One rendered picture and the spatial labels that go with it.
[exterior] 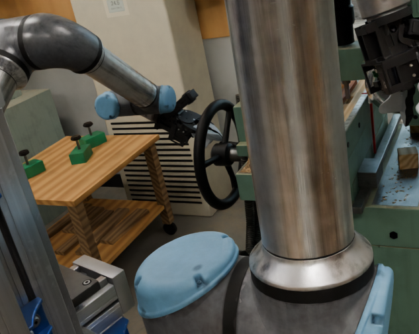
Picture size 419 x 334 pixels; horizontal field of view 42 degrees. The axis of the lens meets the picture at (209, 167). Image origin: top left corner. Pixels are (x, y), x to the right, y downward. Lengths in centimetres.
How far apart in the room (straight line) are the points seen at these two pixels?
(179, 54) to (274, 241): 214
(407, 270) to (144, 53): 179
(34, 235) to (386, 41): 59
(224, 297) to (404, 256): 67
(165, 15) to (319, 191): 213
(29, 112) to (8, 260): 254
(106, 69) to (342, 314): 91
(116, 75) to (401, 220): 70
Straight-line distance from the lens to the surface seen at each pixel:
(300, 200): 46
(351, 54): 120
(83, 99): 337
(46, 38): 118
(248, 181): 109
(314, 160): 45
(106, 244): 249
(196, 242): 60
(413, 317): 126
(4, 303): 62
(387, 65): 88
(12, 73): 122
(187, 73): 264
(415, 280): 120
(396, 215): 112
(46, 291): 72
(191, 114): 160
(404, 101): 100
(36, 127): 322
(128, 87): 136
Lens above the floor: 135
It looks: 23 degrees down
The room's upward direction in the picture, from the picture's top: 12 degrees counter-clockwise
